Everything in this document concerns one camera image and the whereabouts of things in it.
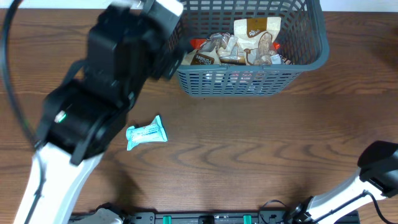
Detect teal snack pack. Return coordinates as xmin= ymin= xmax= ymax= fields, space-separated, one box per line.
xmin=126 ymin=115 xmax=168 ymax=151

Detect beige snack bag with window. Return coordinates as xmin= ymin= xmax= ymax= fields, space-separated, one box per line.
xmin=182 ymin=32 xmax=246 ymax=65

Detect Kleenex tissue multipack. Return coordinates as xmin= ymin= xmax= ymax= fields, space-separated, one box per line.
xmin=186 ymin=70 xmax=265 ymax=93

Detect orange tan pasta package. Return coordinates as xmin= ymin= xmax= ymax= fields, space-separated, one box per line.
xmin=190 ymin=39 xmax=280 ymax=50

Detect beige cookie bag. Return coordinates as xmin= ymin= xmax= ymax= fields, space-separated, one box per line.
xmin=234 ymin=17 xmax=282 ymax=66

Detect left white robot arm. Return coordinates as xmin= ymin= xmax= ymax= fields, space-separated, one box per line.
xmin=15 ymin=1 xmax=185 ymax=223

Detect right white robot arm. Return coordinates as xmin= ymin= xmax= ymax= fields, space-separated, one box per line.
xmin=286 ymin=141 xmax=397 ymax=223

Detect grey plastic mesh basket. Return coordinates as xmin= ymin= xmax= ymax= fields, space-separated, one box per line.
xmin=171 ymin=0 xmax=329 ymax=96

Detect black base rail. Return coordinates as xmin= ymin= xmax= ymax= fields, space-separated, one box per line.
xmin=68 ymin=203 xmax=361 ymax=224

